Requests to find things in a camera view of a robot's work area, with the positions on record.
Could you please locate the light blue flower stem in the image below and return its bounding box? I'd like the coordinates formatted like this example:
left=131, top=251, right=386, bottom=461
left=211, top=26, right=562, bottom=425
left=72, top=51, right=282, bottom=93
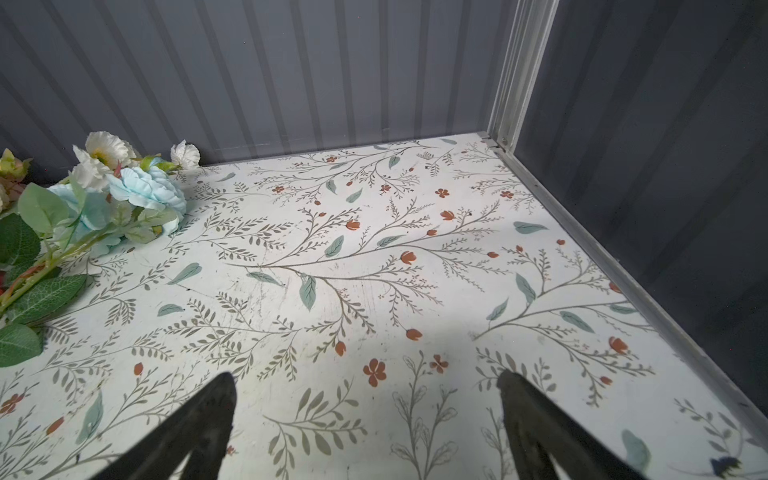
left=1, top=157, right=187, bottom=321

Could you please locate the white small flower stem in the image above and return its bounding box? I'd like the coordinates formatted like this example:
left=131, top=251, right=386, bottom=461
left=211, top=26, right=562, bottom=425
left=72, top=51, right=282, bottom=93
left=67, top=131, right=201, bottom=192

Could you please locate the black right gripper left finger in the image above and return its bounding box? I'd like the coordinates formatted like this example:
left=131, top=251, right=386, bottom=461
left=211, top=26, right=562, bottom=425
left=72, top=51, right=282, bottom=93
left=94, top=372, right=237, bottom=479

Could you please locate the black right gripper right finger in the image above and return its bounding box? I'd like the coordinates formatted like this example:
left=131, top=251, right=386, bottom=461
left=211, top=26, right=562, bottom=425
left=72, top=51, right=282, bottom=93
left=497, top=370, right=643, bottom=480

